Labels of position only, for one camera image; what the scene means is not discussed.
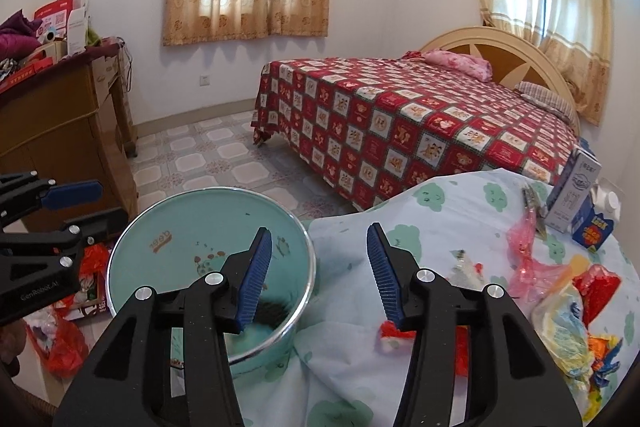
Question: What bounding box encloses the blue look carton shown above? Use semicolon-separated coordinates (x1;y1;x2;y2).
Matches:
572;186;622;253

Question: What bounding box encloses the red bag on floor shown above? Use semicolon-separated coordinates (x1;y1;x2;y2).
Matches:
25;243;111;379

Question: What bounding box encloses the pink plastic bag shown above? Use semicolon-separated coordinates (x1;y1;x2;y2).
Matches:
506;210;567;305

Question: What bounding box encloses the dark snack wrapper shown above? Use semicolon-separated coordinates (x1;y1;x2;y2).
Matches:
522;185;548;241

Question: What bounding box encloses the magenta clothes pile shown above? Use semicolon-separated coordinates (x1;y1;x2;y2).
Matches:
0;10;42;61

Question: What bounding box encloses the striped pillow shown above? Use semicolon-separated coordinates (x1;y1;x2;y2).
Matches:
514;81;579;129

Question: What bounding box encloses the brown wooden cabinet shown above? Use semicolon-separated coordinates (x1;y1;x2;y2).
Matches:
1;43;138;232

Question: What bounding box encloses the red white box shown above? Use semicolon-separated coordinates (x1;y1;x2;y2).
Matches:
34;0;90;56

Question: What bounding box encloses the teal trash bin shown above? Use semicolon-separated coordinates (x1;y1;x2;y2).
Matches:
105;186;317;376

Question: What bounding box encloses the yellow sponge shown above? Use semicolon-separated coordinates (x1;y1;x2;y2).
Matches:
549;255;590;294

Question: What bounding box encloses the cream wooden headboard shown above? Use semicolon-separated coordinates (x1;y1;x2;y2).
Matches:
419;26;576;109

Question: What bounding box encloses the bed with red quilt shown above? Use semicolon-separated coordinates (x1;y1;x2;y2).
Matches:
252;52;578;210

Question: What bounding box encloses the colourful printed plastic bag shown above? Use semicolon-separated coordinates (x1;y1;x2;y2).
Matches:
530;283;594;383

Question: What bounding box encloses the white red plastic bag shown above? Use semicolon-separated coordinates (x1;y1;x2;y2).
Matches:
378;321;470;377

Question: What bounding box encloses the pink pillow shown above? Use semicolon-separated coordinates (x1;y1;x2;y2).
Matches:
421;49;492;83

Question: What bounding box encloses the cloud pattern tablecloth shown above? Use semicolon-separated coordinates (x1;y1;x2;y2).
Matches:
234;169;639;426

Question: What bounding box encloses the grey milk carton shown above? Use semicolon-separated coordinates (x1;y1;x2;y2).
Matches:
544;145;601;233

